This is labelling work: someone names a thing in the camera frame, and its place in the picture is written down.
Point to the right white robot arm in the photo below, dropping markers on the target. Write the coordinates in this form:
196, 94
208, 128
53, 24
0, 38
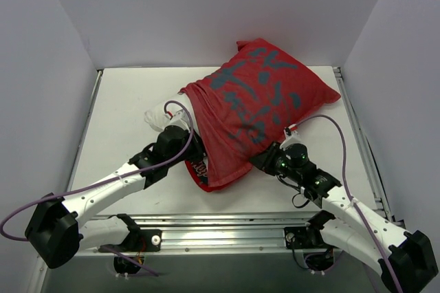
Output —
404, 261

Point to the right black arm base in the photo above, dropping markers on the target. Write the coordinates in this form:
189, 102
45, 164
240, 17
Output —
310, 237

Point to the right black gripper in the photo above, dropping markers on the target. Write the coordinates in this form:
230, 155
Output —
262, 159

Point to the white pillow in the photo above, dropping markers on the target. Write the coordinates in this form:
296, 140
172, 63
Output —
158, 117

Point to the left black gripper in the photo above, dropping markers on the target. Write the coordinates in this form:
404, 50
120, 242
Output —
198, 142

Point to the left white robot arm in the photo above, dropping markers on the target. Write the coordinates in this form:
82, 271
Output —
141, 171

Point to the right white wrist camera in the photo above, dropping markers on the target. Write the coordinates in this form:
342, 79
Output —
291, 135

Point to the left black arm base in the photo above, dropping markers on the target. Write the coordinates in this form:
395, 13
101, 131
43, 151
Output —
137, 239

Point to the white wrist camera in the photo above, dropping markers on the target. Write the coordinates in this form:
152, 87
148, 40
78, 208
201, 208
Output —
291, 135
180, 119

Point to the aluminium front rail frame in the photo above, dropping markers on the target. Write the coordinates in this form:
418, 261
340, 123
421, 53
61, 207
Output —
220, 234

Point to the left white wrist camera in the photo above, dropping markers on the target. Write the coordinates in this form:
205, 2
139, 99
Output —
180, 119

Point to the red pillowcase with grey print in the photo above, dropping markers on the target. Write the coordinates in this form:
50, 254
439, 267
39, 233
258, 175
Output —
242, 107

